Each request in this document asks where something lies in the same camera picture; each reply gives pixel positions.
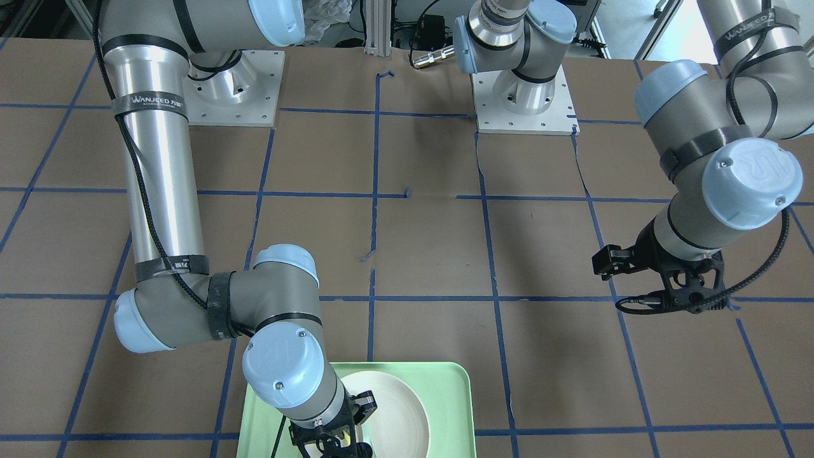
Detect white round plate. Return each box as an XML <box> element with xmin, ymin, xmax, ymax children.
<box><xmin>305</xmin><ymin>372</ymin><xmax>431</xmax><ymax>458</ymax></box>

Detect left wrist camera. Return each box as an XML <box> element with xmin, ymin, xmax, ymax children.
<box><xmin>653</xmin><ymin>253</ymin><xmax>729</xmax><ymax>314</ymax></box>

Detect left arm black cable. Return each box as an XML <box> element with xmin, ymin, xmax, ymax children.
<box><xmin>614</xmin><ymin>207</ymin><xmax>790</xmax><ymax>316</ymax></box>

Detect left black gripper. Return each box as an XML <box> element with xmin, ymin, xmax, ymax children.
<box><xmin>592</xmin><ymin>220</ymin><xmax>725</xmax><ymax>284</ymax></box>

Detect light green tray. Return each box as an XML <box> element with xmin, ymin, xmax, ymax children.
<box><xmin>236</xmin><ymin>362</ymin><xmax>478</xmax><ymax>458</ymax></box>

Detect aluminium frame post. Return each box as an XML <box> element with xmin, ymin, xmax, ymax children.
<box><xmin>362</xmin><ymin>0</ymin><xmax>394</xmax><ymax>60</ymax></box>

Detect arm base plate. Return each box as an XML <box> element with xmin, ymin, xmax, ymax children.
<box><xmin>184</xmin><ymin>50</ymin><xmax>286</xmax><ymax>127</ymax></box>
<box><xmin>471</xmin><ymin>67</ymin><xmax>581</xmax><ymax>136</ymax></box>

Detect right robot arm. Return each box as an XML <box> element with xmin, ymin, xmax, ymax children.
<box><xmin>92</xmin><ymin>1</ymin><xmax>377</xmax><ymax>457</ymax></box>

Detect yellow plastic fork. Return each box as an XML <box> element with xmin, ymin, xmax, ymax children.
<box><xmin>338</xmin><ymin>430</ymin><xmax>352</xmax><ymax>447</ymax></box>

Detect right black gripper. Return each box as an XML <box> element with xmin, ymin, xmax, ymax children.
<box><xmin>289</xmin><ymin>392</ymin><xmax>378</xmax><ymax>457</ymax></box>

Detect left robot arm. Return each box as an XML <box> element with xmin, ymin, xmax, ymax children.
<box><xmin>592</xmin><ymin>1</ymin><xmax>812</xmax><ymax>281</ymax></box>

